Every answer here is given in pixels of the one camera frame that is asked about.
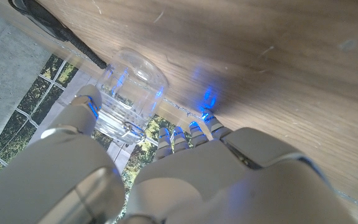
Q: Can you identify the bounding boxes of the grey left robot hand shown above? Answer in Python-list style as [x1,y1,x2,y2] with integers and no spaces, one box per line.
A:
[0,84,357,224]

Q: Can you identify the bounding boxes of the clear glass jar lid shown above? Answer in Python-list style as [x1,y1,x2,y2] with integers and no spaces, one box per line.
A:
[94,108,147,146]

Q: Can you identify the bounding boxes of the clear glass hinged jar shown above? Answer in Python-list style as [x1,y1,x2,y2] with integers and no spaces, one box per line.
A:
[93,48,170,146]

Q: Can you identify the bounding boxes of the black spoon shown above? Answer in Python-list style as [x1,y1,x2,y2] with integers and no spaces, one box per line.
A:
[7,0,108,70]

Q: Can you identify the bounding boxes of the printed window backdrop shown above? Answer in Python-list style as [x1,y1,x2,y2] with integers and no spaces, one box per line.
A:
[0,53,195,224]

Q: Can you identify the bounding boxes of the grey concrete print backdrop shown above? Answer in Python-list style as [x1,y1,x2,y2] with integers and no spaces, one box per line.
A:
[0,0,53,161]

